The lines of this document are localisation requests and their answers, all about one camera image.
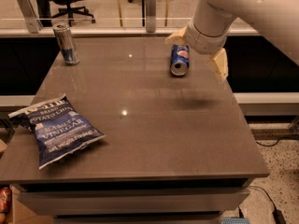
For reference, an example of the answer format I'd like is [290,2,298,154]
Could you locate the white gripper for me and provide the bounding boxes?
[164,21,229,83]

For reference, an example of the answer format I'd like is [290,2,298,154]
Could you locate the red snack bag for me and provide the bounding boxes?
[0,187,12,213]

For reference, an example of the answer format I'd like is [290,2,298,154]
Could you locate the metal railing post left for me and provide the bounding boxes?
[17,0,41,34]

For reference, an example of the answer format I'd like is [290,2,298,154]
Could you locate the silver blue energy drink can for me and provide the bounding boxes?
[53,22,79,65]

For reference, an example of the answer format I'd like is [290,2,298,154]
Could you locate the black floor cable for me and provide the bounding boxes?
[238,135,299,224]

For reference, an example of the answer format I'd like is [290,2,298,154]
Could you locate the blue pepsi can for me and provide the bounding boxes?
[170,45,190,77]

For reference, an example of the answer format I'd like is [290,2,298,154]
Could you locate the blue potato chip bag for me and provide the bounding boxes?
[8,94,105,169]

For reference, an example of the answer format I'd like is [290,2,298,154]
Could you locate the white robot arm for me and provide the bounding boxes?
[165,0,299,82]

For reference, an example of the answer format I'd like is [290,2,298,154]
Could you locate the cardboard box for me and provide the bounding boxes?
[5,186,52,224]

